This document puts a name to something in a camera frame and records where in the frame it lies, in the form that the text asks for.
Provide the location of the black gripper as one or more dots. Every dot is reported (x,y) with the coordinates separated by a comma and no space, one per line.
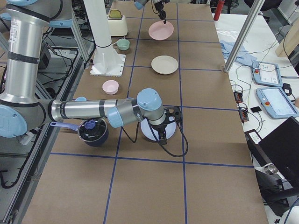
(159,4)
(159,128)

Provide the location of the upper teach pendant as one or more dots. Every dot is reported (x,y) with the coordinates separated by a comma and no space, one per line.
(267,74)

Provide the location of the glass pot lid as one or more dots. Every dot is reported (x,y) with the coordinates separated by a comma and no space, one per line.
(92,130)

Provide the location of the lower teach pendant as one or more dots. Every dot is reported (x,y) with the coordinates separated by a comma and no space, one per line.
(276,103)

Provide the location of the red bottle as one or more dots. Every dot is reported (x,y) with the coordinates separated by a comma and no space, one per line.
(218,10)

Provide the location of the green bowl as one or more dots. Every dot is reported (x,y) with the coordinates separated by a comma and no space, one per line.
(123,44)

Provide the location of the pink bowl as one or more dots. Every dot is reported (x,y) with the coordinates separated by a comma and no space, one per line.
(110,87)

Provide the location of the pink plate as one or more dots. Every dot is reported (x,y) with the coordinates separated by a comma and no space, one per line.
(160,30)

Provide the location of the aluminium frame post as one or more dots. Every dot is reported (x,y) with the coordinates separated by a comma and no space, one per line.
(251,17)

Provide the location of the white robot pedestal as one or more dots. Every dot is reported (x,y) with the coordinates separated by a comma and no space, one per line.
(106,61)

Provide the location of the blue plate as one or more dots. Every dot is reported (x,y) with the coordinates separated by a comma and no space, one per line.
(145,128)

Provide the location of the blue cup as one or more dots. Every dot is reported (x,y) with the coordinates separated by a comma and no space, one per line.
(80,99)

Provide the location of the cream toaster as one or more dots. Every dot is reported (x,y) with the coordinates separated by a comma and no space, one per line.
(117,23)

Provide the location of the teach pendant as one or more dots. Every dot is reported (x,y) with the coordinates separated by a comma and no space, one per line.
(267,74)
(276,103)

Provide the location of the cream plate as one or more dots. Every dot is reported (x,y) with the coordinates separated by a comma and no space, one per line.
(164,65)

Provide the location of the dark blue saucepan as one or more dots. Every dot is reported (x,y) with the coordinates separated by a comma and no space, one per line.
(75,127)

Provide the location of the black laptop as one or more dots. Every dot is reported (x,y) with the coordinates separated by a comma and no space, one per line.
(280,147)

